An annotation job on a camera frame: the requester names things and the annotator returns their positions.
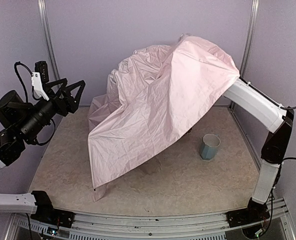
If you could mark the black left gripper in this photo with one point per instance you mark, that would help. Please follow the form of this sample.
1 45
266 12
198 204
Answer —
60 101

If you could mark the pink umbrella black lining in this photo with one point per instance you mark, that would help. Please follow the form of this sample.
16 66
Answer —
153 98

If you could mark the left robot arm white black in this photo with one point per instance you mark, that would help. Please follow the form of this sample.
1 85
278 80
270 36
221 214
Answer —
13 111

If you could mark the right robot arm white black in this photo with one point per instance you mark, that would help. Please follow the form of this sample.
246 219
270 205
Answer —
278 121

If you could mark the light blue mug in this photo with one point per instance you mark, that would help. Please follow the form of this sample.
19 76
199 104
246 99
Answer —
209 146

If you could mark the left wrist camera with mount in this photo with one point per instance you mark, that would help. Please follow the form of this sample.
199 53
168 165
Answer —
39 78

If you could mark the left metal frame post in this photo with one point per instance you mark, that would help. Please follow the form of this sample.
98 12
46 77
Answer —
47 35

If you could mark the metal frame post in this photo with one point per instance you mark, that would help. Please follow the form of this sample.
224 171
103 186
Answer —
47 35
249 37

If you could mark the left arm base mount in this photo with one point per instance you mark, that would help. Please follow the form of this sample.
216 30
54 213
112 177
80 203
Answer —
58 217

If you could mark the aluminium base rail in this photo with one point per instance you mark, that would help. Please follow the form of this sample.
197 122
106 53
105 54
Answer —
97 226

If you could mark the right metal frame post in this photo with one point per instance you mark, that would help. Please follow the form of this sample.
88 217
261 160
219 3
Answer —
249 37

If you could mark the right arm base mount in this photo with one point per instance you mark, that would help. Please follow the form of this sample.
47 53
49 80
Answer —
246 216

